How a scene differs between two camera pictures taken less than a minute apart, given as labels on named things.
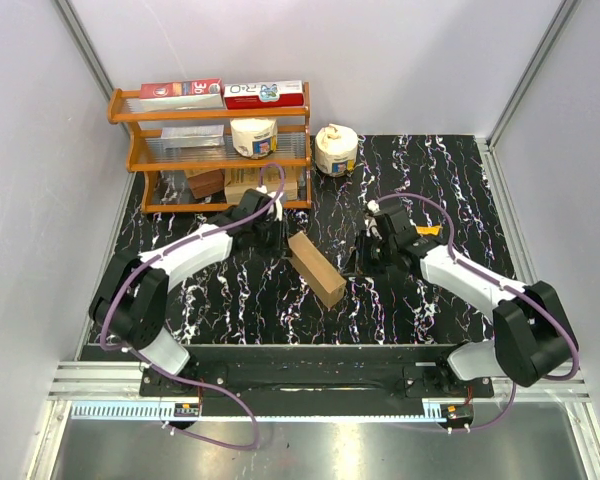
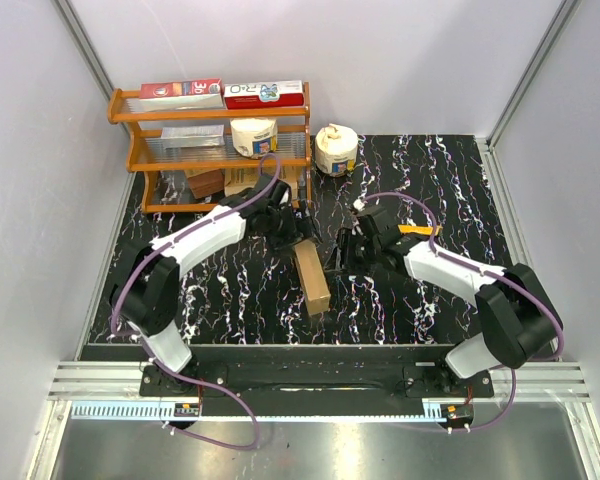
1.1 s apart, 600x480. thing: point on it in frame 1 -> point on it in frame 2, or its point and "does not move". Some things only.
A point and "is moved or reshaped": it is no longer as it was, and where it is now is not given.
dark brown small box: (207, 183) does not move
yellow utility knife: (434, 229) does not move
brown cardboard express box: (315, 271) is moved or reshaped
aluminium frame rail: (121, 381) does not move
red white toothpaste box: (263, 94) does not move
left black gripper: (280, 249) -> (299, 231)
